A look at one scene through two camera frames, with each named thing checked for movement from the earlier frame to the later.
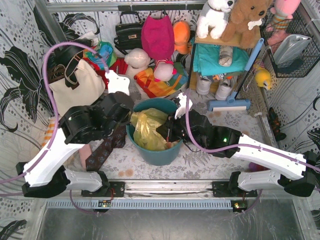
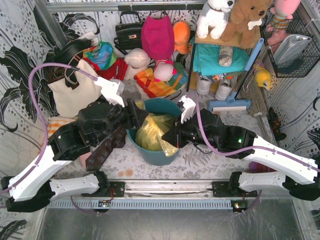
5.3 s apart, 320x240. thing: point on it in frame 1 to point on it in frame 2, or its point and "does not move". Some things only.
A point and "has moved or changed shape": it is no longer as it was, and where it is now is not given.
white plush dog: (214, 20) does not move
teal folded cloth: (206, 61) does not move
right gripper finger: (163, 130) to (170, 136)
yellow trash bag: (146, 121) has moved or changed shape
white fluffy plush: (137, 60) does not move
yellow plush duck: (263, 78) does not move
